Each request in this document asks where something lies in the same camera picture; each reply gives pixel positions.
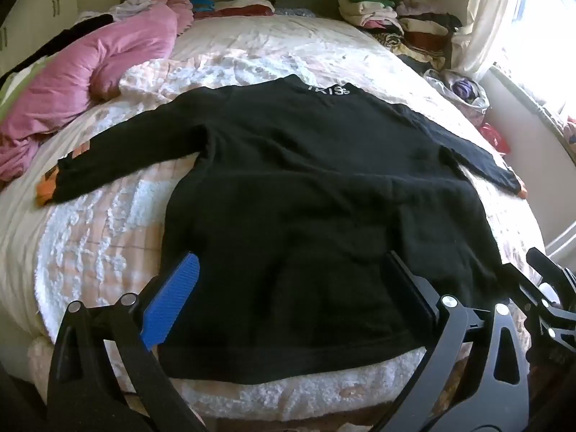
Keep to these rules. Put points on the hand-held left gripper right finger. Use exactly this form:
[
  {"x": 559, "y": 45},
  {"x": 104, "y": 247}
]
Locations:
[{"x": 407, "y": 290}]

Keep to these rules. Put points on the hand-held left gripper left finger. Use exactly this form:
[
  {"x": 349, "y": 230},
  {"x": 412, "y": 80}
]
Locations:
[{"x": 173, "y": 297}]

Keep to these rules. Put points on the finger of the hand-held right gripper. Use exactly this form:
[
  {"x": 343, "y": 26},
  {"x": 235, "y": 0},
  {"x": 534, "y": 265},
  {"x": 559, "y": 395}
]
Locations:
[
  {"x": 551, "y": 272},
  {"x": 551, "y": 319}
]

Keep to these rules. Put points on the black sweater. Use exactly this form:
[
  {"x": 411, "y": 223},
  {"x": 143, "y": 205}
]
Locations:
[{"x": 292, "y": 211}]

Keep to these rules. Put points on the clear plastic bag of clothes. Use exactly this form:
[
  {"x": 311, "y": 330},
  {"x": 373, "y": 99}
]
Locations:
[{"x": 468, "y": 99}]

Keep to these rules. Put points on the pile of folded clothes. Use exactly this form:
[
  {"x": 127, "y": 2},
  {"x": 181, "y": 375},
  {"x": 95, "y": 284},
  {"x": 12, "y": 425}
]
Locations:
[{"x": 405, "y": 22}]

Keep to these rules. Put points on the fluffy peach and white blanket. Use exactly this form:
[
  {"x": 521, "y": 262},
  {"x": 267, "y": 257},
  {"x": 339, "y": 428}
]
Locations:
[{"x": 112, "y": 243}]

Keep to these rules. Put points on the patterned cloth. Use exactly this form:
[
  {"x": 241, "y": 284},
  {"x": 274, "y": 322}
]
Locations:
[{"x": 569, "y": 130}]

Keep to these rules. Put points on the red bag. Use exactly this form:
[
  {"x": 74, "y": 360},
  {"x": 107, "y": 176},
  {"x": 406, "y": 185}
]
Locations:
[{"x": 495, "y": 137}]

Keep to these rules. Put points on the pink duvet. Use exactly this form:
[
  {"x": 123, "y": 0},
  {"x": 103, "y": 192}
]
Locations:
[{"x": 67, "y": 81}]

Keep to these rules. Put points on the window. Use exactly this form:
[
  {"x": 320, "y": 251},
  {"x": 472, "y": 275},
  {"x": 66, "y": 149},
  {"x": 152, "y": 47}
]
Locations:
[{"x": 549, "y": 31}]

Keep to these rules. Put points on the green cloth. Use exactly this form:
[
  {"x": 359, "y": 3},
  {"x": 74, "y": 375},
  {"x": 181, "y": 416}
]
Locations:
[{"x": 18, "y": 83}]

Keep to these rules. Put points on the cream curtain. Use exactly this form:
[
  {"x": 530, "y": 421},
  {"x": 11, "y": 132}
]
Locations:
[{"x": 490, "y": 9}]

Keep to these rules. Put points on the cream quilted bedspread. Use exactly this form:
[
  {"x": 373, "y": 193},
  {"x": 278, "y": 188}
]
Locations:
[{"x": 292, "y": 40}]

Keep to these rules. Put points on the black cloth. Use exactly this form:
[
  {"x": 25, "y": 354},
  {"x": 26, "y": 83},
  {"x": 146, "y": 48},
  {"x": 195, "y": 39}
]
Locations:
[{"x": 76, "y": 31}]

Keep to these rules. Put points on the white cloth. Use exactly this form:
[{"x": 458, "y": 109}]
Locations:
[{"x": 130, "y": 6}]

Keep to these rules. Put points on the cream wardrobe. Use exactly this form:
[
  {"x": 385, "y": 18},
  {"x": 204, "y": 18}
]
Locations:
[{"x": 36, "y": 4}]

